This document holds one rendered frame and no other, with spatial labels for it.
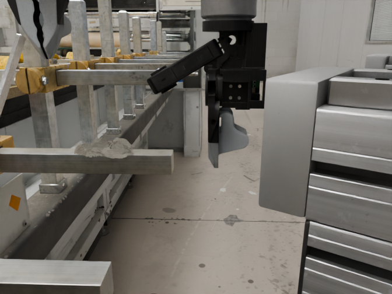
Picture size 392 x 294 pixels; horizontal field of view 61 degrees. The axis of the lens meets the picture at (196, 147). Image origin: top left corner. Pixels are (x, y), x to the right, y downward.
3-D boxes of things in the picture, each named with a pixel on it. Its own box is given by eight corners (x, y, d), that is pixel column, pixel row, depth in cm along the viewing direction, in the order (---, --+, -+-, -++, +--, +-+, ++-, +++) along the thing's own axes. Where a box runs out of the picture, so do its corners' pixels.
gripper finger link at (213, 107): (219, 146, 46) (219, 81, 44) (207, 146, 47) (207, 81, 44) (218, 136, 51) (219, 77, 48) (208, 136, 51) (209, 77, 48)
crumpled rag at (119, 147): (140, 144, 53) (140, 130, 52) (130, 158, 47) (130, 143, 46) (85, 144, 53) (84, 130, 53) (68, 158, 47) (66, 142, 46)
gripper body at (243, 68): (264, 114, 45) (269, 19, 42) (200, 114, 46) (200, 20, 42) (258, 104, 53) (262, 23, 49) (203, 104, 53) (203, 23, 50)
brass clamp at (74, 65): (104, 76, 101) (103, 59, 100) (89, 80, 88) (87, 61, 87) (84, 76, 102) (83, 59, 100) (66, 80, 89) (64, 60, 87)
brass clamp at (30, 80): (72, 86, 77) (70, 63, 76) (45, 94, 65) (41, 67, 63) (46, 86, 78) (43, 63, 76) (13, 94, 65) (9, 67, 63)
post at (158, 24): (163, 91, 245) (161, 21, 231) (163, 92, 241) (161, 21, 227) (158, 91, 245) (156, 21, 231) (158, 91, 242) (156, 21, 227)
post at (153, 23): (158, 97, 221) (156, 19, 207) (157, 98, 218) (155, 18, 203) (153, 97, 221) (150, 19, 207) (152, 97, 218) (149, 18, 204)
